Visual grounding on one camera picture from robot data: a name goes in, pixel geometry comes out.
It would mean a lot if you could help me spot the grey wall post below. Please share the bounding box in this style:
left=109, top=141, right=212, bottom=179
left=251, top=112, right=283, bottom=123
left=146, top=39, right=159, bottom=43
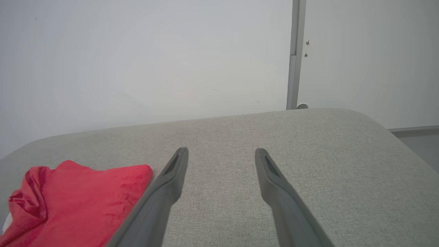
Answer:
left=286, top=0, right=307, bottom=110

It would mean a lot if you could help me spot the red and white baseball jersey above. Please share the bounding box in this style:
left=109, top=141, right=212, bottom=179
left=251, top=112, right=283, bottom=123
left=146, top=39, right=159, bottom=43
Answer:
left=0, top=160, right=154, bottom=247

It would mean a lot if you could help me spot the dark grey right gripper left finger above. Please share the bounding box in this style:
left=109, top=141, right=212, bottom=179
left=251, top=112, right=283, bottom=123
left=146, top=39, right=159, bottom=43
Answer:
left=106, top=147, right=189, bottom=247

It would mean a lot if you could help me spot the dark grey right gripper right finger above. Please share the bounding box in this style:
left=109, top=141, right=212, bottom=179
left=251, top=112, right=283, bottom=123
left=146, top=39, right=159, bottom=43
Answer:
left=254, top=148, right=335, bottom=247

